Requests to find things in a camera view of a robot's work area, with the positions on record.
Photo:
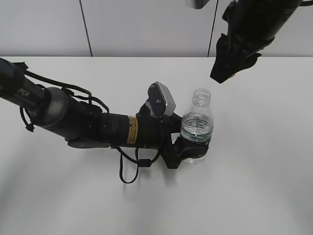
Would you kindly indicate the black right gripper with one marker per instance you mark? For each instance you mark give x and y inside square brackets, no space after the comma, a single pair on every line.
[236,52]

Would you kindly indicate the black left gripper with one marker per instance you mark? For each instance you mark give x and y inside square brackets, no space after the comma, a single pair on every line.
[155,133]

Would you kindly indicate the clear Cestbon water bottle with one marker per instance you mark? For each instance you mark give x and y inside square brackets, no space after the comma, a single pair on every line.
[197,122]

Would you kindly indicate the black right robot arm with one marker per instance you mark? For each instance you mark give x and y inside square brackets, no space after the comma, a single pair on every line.
[251,26]

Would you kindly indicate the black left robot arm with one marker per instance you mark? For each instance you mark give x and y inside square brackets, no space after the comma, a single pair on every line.
[85,122]

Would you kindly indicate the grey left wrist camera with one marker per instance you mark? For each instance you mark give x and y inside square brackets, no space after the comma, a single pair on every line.
[160,101]

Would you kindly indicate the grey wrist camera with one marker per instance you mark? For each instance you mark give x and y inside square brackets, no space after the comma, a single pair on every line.
[160,101]
[197,4]

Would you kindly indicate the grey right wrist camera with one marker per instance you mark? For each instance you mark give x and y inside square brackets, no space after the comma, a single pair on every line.
[197,4]

